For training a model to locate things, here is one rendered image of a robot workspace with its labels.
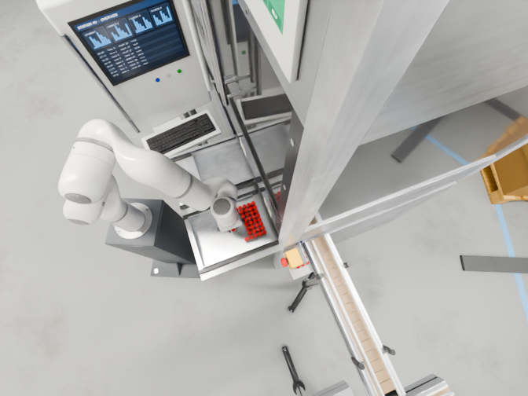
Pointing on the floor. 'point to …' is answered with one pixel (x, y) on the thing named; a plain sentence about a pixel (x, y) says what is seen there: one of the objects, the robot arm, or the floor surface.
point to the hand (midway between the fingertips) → (232, 227)
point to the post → (350, 95)
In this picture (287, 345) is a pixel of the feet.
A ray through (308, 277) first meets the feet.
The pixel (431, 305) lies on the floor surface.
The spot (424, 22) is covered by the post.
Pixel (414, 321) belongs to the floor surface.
